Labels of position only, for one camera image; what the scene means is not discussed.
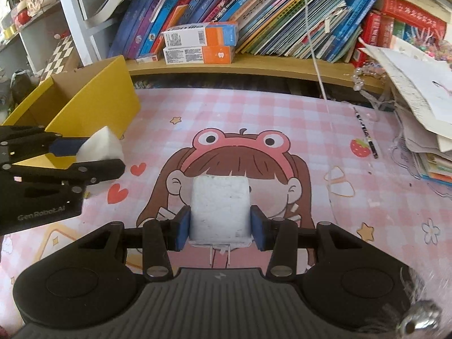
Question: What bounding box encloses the pink cartoon desk mat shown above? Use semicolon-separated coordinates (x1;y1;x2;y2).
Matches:
1;89;451;334

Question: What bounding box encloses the black patterned pencil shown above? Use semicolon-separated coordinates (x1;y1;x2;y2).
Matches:
353;108;379;159

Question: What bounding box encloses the orange white box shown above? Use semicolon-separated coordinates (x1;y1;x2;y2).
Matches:
163;21;239;48
163;46;235;64

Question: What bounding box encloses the brown leather shoe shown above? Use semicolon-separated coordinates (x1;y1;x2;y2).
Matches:
10;70;40;105

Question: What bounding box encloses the white charging cable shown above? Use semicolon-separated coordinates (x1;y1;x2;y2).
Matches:
299;0;330;101

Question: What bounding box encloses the white charger plug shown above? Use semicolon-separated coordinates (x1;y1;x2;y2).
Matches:
189;174;253;267

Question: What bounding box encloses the yellow cardboard box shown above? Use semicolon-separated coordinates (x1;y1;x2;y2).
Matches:
2;56;140;169

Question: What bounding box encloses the red white doll figure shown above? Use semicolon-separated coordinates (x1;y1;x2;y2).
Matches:
15;7;31;28

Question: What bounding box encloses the wooden chessboard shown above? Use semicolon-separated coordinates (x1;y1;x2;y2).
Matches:
40;35;81;83

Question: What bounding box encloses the stack of papers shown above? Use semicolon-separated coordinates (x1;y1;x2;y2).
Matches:
360;36;451;199

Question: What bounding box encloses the upper orange white box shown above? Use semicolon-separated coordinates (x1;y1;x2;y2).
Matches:
163;21;239;48

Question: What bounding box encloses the lower orange white box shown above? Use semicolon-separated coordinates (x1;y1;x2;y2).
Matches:
163;46;235;64

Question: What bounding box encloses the white sponge block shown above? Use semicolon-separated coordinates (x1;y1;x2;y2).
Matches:
76;126;124;162

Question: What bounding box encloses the wooden bookshelf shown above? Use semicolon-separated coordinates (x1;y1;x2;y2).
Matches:
60;0;451;81

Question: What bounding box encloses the small red white box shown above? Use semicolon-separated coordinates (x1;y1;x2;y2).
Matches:
136;53;162;64

